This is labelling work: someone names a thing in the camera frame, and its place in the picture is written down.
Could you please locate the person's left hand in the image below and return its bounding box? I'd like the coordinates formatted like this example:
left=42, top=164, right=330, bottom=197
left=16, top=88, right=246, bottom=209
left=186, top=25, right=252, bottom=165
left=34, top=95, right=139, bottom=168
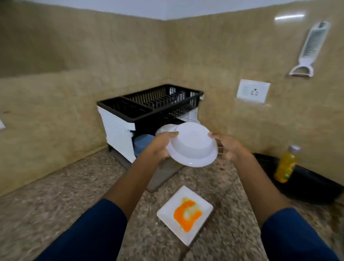
left=146, top=131, right=180, bottom=164

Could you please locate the person's right hand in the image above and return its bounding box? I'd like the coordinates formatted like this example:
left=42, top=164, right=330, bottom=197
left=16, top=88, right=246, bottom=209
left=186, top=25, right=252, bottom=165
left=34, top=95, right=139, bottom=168
left=207, top=132, right=251, bottom=163

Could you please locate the white scalloped bowl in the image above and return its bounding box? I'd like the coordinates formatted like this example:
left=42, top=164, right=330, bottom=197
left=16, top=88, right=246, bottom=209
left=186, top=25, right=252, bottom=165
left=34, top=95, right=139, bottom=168
left=155, top=123, right=179, bottom=137

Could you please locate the blue plastic bowl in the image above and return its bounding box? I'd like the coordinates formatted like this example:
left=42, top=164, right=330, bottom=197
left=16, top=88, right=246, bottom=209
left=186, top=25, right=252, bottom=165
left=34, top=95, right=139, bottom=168
left=133, top=134, right=156, bottom=158

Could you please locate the yellow rimmed plate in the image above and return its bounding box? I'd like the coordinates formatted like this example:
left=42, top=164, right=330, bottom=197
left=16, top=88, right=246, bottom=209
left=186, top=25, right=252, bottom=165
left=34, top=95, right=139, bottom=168
left=165, top=122, right=219, bottom=168

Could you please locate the black dish drying rack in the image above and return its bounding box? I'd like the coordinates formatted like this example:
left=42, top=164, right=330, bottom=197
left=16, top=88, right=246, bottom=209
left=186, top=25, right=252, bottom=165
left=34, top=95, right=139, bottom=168
left=96, top=84, right=205, bottom=164

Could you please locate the white rectangular plate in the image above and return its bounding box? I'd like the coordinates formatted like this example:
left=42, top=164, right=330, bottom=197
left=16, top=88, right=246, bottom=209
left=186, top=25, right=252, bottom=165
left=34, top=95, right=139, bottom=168
left=156, top=185, right=214, bottom=247

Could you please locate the person's left forearm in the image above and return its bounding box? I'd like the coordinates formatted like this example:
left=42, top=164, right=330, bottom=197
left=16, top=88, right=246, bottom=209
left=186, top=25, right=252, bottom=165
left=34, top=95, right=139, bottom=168
left=35, top=153, right=166, bottom=261

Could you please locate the person's right forearm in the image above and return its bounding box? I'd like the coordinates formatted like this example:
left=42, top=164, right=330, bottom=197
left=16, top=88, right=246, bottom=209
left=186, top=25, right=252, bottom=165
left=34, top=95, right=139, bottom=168
left=234, top=153, right=340, bottom=261

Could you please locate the yellow dish soap bottle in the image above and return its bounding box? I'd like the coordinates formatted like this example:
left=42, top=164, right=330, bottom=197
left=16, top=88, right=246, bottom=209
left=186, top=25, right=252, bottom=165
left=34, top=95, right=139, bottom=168
left=273, top=145, right=301, bottom=184

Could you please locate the grey drying mat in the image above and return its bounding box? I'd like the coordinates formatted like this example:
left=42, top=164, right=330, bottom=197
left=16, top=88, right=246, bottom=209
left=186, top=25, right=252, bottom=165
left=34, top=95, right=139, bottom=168
left=107, top=145, right=186, bottom=193

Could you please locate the white power socket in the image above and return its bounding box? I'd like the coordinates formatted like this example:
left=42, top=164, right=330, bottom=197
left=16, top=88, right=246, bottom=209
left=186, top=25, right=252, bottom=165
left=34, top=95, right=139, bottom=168
left=236, top=79, right=271, bottom=104

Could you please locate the black leaf-shaped tray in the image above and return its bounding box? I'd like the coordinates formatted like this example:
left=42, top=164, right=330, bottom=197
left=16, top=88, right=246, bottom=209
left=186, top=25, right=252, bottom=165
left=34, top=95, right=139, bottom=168
left=252, top=152, right=344, bottom=205

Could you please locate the white hanging peeler grater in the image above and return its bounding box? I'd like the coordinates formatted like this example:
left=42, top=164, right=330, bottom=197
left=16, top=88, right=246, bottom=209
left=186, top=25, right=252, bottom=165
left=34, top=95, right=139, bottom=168
left=289, top=21, right=331, bottom=78

